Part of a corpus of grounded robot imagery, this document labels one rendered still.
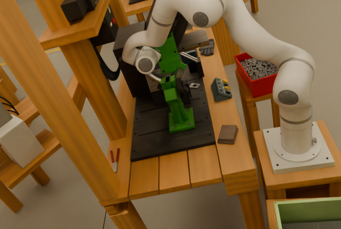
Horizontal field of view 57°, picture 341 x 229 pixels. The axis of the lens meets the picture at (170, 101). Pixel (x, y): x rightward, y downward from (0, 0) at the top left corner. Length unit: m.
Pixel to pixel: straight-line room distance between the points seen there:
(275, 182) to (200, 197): 1.13
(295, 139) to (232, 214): 1.10
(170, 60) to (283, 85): 0.77
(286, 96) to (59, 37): 0.88
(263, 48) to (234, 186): 0.62
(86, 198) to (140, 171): 1.35
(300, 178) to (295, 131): 0.20
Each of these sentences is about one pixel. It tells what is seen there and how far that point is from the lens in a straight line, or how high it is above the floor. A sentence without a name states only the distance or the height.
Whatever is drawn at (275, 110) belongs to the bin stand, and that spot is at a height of 0.43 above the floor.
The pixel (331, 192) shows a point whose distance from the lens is 1.50.
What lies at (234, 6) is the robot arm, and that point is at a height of 1.52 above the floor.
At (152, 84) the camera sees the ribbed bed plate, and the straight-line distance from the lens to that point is 1.78.
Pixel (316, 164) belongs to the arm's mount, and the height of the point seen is 0.88.
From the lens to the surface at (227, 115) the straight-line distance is 1.62.
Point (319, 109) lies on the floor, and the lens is 2.97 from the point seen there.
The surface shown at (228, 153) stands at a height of 0.90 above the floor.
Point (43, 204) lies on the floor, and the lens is 3.03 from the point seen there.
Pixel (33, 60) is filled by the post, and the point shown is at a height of 1.60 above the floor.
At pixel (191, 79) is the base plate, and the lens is 1.94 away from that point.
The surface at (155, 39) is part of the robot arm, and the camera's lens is 1.28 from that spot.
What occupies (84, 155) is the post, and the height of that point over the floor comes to 1.17.
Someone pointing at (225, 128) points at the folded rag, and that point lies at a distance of 1.50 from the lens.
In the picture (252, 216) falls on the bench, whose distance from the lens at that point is 1.65.
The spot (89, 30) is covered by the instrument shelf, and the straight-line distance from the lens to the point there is 1.30.
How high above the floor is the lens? 1.96
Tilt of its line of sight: 36 degrees down
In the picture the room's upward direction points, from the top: 19 degrees counter-clockwise
